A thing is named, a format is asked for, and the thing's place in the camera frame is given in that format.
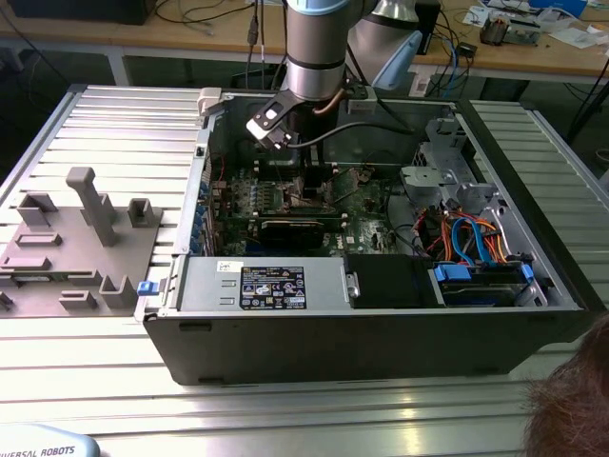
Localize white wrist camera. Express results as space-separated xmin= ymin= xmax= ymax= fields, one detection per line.
xmin=245 ymin=89 xmax=301 ymax=152

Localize black upright box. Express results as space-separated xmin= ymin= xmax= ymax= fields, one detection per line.
xmin=417 ymin=0 xmax=442 ymax=54

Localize blue flat cable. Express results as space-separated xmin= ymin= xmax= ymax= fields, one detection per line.
xmin=468 ymin=221 xmax=494 ymax=267
xmin=449 ymin=216 xmax=477 ymax=267

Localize blue expansion slot brackets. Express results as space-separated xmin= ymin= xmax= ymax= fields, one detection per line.
xmin=188 ymin=169 xmax=213 ymax=256

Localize black bay cover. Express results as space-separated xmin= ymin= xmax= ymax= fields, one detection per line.
xmin=344 ymin=254 xmax=434 ymax=309

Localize grey case handle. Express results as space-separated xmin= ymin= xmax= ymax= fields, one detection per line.
xmin=196 ymin=87 xmax=225 ymax=117

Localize silver drive cage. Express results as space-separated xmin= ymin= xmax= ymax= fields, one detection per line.
xmin=397 ymin=116 xmax=508 ymax=213

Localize orange wire bundle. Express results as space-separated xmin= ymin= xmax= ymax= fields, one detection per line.
xmin=425 ymin=213 xmax=513 ymax=264

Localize copper coil part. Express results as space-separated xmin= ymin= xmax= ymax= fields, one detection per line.
xmin=479 ymin=12 xmax=506 ymax=48

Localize hard disk in blue carrier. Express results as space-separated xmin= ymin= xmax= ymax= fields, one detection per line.
xmin=427 ymin=261 xmax=534 ymax=308

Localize CPU socket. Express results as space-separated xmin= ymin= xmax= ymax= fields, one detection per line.
xmin=280 ymin=180 xmax=337 ymax=214

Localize brown-haired person's head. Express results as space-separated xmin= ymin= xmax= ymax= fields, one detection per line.
xmin=521 ymin=311 xmax=609 ymax=457

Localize black desktop computer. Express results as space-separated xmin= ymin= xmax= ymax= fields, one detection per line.
xmin=7 ymin=0 xmax=158 ymax=27

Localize grey parts rack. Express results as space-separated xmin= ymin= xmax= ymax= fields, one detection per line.
xmin=0 ymin=166 xmax=166 ymax=319

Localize black PC case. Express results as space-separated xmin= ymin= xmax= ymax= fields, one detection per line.
xmin=134 ymin=88 xmax=609 ymax=387

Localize green motherboard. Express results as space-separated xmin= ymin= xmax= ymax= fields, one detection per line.
xmin=211 ymin=161 xmax=418 ymax=261

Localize blue cardboard box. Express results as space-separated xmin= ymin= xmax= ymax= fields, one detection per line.
xmin=529 ymin=0 xmax=590 ymax=19

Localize wooden desk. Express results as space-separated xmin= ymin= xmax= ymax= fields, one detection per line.
xmin=0 ymin=0 xmax=609 ymax=80

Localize black graphics card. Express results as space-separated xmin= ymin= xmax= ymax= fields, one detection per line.
xmin=256 ymin=216 xmax=348 ymax=249

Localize grey electronic module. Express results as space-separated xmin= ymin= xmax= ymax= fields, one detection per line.
xmin=503 ymin=21 xmax=542 ymax=48

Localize grey power supply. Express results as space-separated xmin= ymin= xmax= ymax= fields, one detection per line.
xmin=178 ymin=256 xmax=351 ymax=313

